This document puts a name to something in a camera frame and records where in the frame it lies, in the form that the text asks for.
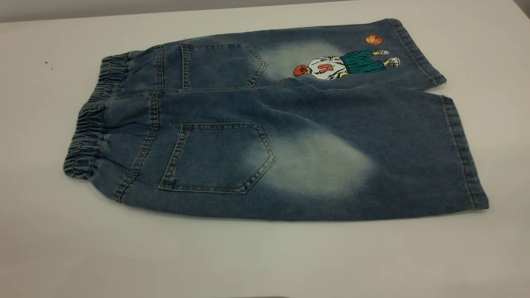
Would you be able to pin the blue denim shorts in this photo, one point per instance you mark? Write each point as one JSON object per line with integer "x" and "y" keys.
{"x": 314, "y": 124}

